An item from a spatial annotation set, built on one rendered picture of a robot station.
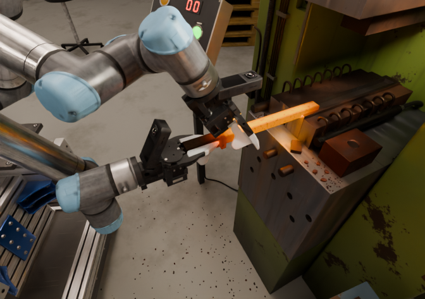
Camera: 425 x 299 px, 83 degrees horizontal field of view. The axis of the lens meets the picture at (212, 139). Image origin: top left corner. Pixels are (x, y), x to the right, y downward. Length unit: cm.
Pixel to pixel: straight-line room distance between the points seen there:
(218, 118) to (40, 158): 39
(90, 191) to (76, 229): 98
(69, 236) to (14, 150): 97
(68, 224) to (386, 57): 165
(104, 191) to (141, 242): 107
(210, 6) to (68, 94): 69
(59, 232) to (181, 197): 71
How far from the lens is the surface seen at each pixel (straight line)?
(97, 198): 57
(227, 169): 184
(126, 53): 45
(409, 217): 85
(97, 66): 42
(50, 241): 155
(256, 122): 65
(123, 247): 162
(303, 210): 80
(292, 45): 93
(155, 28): 39
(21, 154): 62
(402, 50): 110
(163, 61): 42
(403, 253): 94
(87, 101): 40
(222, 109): 52
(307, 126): 73
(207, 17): 97
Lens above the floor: 142
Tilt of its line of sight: 44 degrees down
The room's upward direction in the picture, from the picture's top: straight up
